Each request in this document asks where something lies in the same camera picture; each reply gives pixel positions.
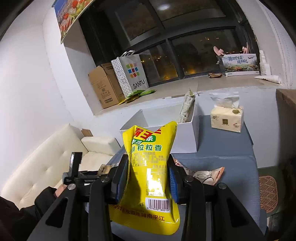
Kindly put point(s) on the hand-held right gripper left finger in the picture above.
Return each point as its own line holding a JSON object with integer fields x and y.
{"x": 122, "y": 180}

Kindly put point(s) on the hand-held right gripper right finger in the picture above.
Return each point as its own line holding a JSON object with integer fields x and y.
{"x": 173, "y": 185}

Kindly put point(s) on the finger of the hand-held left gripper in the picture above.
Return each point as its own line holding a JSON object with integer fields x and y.
{"x": 92, "y": 175}

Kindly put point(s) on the brown snack packet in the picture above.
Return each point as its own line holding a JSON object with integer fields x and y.
{"x": 105, "y": 168}

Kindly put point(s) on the beige orange snack packet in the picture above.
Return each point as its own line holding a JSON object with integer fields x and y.
{"x": 203, "y": 176}

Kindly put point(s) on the yellow snack packet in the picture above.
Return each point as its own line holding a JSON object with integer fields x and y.
{"x": 148, "y": 148}

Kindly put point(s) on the white cardboard box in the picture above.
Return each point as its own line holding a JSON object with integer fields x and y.
{"x": 185, "y": 136}

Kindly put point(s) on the person's left forearm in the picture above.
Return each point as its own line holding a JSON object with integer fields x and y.
{"x": 18, "y": 217}

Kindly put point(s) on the person's left hand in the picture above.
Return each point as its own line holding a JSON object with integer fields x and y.
{"x": 59, "y": 191}

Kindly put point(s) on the small cardboard piece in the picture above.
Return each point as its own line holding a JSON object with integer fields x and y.
{"x": 86, "y": 132}

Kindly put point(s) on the white sofa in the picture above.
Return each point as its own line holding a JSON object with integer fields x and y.
{"x": 41, "y": 166}

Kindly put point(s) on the blue grey tablecloth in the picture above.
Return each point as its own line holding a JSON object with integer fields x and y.
{"x": 226, "y": 162}

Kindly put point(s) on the tall beige snack packet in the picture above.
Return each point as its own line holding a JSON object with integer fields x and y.
{"x": 186, "y": 106}

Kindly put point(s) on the brown cardboard box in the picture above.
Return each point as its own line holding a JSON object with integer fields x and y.
{"x": 104, "y": 85}

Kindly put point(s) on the yellow tissue pack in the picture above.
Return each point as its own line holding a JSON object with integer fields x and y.
{"x": 227, "y": 119}

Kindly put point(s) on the pile of green packets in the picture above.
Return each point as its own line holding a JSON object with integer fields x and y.
{"x": 136, "y": 94}

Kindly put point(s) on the stool with mesh seat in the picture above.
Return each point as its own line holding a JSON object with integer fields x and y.
{"x": 268, "y": 194}

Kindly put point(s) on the white dotted shopping bag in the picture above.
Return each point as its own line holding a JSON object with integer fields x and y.
{"x": 131, "y": 74}

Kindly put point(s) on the brown wrapper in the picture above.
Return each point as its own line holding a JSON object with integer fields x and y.
{"x": 215, "y": 75}

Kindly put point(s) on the brown wooden cabinet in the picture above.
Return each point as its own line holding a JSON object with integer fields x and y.
{"x": 288, "y": 115}

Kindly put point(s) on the landscape printed box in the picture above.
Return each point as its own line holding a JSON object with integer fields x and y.
{"x": 240, "y": 64}

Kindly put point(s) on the pink ornament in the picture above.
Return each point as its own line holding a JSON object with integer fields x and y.
{"x": 218, "y": 51}
{"x": 245, "y": 49}

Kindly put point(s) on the white tube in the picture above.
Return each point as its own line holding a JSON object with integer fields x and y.
{"x": 268, "y": 79}

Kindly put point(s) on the white plastic bottle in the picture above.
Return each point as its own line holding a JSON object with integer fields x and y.
{"x": 263, "y": 64}

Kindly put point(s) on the dark framed window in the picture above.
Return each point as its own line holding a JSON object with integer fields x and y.
{"x": 185, "y": 34}

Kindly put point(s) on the wall poster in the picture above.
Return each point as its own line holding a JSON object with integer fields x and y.
{"x": 71, "y": 14}

